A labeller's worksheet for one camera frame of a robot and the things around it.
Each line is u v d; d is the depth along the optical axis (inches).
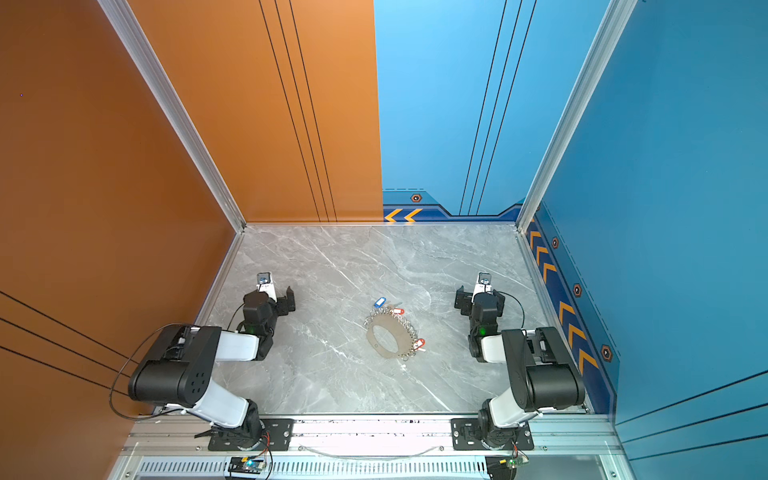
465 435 28.5
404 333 36.0
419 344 34.8
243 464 27.9
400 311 37.7
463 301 33.1
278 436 29.1
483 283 31.1
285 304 33.8
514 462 27.4
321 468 27.4
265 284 31.7
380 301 38.9
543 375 17.6
